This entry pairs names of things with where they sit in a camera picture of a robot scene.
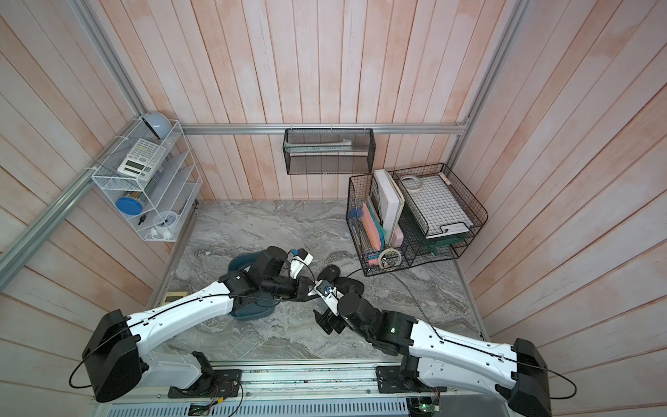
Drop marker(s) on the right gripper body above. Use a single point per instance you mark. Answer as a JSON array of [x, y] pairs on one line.
[[362, 334]]

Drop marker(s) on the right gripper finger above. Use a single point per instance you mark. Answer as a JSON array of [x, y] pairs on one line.
[[339, 324], [323, 320]]

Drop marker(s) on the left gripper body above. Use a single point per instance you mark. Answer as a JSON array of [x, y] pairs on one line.
[[281, 285]]

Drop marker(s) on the teal storage box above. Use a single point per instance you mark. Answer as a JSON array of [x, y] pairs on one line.
[[250, 309]]

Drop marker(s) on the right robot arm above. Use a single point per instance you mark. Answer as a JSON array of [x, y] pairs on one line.
[[514, 373]]

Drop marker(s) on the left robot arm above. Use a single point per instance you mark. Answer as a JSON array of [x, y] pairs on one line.
[[120, 356]]

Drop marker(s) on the black mouse flat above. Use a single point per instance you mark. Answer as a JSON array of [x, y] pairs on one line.
[[348, 285]]

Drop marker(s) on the tape roll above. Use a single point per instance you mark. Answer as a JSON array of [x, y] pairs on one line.
[[389, 258]]

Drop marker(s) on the pink folder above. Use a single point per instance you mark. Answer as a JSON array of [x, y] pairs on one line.
[[370, 227]]

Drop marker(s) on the yellow calculator on table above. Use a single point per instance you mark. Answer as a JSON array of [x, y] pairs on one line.
[[174, 296]]

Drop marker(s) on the white tape dispenser cup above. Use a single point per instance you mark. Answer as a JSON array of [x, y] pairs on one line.
[[163, 223]]

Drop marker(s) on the white book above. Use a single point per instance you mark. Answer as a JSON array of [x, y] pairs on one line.
[[388, 202]]

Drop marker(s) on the grid notepad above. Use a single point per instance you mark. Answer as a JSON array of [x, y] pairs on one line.
[[434, 206]]

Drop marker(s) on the blue lid container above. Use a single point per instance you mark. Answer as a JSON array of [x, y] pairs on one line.
[[129, 206]]

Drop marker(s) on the white calculator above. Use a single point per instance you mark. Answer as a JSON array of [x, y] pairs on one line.
[[143, 160]]

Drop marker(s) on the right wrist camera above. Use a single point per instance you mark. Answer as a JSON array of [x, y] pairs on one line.
[[325, 290]]

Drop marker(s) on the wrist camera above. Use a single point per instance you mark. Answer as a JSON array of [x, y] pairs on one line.
[[325, 290], [298, 260]]

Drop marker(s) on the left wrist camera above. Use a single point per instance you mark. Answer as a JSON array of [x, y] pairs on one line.
[[298, 260]]

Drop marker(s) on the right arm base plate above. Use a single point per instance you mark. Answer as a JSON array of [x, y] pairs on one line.
[[390, 380]]

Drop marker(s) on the black wire file organizer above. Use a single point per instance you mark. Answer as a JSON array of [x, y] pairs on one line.
[[358, 193]]

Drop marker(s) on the black mesh wall basket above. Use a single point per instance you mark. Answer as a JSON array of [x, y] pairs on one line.
[[328, 151]]

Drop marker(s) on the black wire tray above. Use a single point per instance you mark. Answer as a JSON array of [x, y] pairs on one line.
[[463, 195]]

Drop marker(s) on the white wire wall shelf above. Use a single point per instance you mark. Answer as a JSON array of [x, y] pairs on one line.
[[174, 187]]

